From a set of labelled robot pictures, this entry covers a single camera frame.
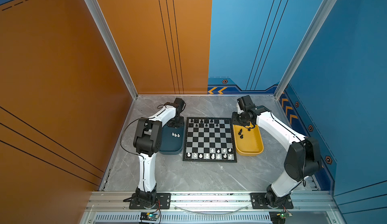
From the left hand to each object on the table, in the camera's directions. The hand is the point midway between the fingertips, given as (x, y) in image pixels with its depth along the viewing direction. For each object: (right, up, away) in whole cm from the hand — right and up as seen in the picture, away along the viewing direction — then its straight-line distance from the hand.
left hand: (177, 124), depth 101 cm
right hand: (+35, +3, -12) cm, 37 cm away
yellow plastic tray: (+47, -10, -6) cm, 48 cm away
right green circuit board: (+53, -41, -30) cm, 73 cm away
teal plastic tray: (-2, -10, -7) cm, 12 cm away
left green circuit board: (-9, -41, -30) cm, 51 cm away
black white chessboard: (+22, -9, -7) cm, 24 cm away
